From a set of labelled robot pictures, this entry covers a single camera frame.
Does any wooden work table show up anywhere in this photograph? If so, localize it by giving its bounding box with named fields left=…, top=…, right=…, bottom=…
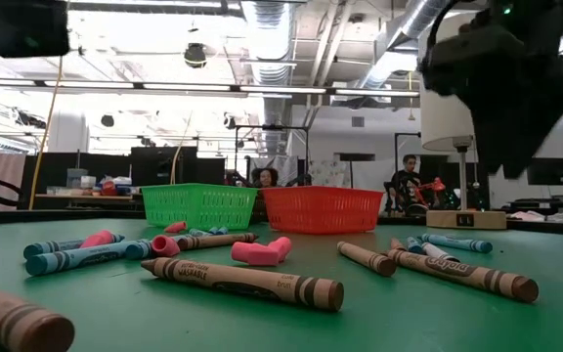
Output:
left=34, top=193, right=146, bottom=204

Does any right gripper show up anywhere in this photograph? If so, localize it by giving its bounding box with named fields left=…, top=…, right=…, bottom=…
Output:
left=417, top=0, right=563, bottom=179

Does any person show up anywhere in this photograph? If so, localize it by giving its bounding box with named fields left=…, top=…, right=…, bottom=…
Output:
left=250, top=166, right=282, bottom=190
left=388, top=154, right=432, bottom=216

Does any green table mat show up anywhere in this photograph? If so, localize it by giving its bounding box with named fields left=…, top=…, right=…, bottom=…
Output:
left=0, top=217, right=563, bottom=352

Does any white shade wooden lamp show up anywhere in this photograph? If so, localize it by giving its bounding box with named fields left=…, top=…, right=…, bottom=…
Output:
left=417, top=12, right=508, bottom=231

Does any black plastic basket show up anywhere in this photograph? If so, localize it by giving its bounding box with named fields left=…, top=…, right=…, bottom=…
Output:
left=253, top=195, right=269, bottom=224

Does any black metal stand frame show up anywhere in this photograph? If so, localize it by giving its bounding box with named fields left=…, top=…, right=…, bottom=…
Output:
left=234, top=124, right=311, bottom=190
left=392, top=130, right=422, bottom=187

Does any clear plastic container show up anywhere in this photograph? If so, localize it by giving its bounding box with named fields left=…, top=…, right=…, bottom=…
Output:
left=65, top=167, right=90, bottom=190

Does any white patterned sheet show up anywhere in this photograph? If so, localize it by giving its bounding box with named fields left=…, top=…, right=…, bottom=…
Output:
left=309, top=159, right=354, bottom=190

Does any red desk lamp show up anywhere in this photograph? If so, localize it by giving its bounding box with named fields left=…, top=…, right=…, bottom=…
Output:
left=411, top=176, right=448, bottom=206

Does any ceiling light strip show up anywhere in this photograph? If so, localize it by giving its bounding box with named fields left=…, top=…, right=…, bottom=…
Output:
left=0, top=77, right=422, bottom=99

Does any black monitor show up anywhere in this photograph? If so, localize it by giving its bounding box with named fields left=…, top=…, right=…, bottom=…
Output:
left=525, top=156, right=563, bottom=187

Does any black hanging sign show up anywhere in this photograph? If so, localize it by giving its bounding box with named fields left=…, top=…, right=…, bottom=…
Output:
left=332, top=153, right=376, bottom=163

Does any yellow cable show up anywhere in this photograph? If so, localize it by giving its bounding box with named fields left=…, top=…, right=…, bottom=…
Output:
left=27, top=56, right=65, bottom=211

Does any green plastic basket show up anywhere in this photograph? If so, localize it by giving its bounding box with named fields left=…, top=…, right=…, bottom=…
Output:
left=140, top=183, right=259, bottom=231

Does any black desk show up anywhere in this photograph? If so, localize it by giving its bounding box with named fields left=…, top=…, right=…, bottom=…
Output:
left=505, top=195, right=563, bottom=212

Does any black partition panel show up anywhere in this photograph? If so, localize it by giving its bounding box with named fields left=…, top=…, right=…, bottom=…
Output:
left=20, top=152, right=134, bottom=211
left=129, top=145, right=227, bottom=188

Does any red plastic basket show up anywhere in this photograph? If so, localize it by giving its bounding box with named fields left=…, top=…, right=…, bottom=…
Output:
left=261, top=185, right=385, bottom=235

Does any pinkish paper packet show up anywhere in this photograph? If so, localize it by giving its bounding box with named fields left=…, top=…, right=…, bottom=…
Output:
left=508, top=209, right=549, bottom=223

